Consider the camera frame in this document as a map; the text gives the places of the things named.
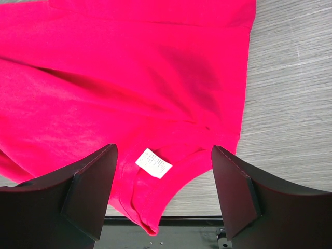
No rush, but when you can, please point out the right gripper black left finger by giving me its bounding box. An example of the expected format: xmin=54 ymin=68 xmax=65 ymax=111
xmin=1 ymin=144 xmax=118 ymax=248

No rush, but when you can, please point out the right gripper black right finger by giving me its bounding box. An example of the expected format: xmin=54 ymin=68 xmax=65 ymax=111
xmin=212 ymin=146 xmax=331 ymax=248

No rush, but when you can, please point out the red t shirt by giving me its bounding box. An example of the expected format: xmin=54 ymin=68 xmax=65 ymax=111
xmin=1 ymin=1 xmax=256 ymax=236

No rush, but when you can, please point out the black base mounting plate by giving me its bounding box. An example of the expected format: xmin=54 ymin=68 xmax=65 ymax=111
xmin=94 ymin=216 xmax=233 ymax=249

